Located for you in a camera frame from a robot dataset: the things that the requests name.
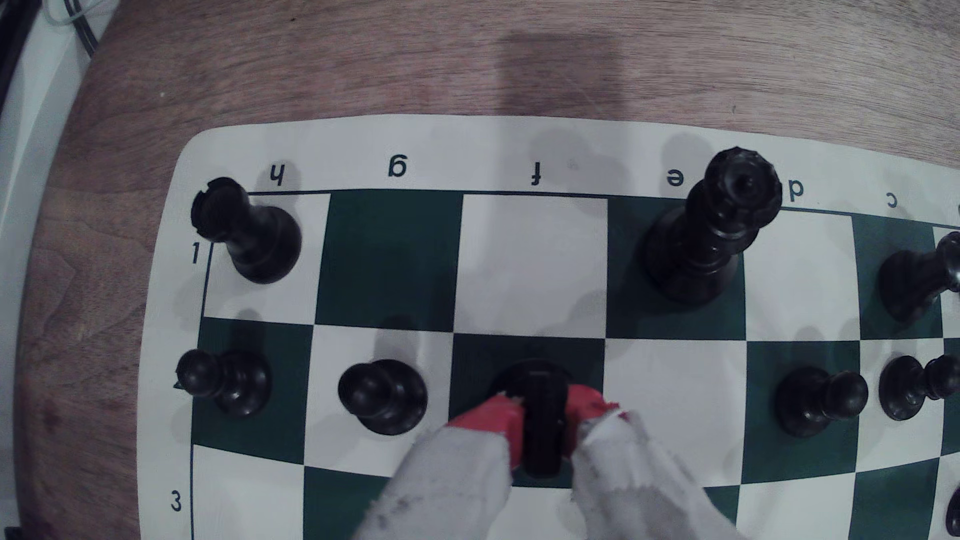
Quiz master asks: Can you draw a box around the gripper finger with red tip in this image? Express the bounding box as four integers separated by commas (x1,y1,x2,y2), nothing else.
352,393,526,540
562,384,751,540

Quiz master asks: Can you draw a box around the green white chess board mat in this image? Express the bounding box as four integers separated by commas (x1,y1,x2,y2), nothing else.
137,114,960,540

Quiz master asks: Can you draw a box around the black queen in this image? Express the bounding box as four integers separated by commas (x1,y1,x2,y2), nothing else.
641,147,784,307

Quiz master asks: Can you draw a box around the black rook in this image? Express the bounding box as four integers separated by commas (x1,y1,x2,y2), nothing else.
190,176,303,285

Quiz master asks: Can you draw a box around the black bishop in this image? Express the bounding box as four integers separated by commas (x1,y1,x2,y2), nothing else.
878,231,960,324

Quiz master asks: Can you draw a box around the grey striped cable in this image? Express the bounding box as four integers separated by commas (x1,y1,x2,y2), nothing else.
61,0,102,60

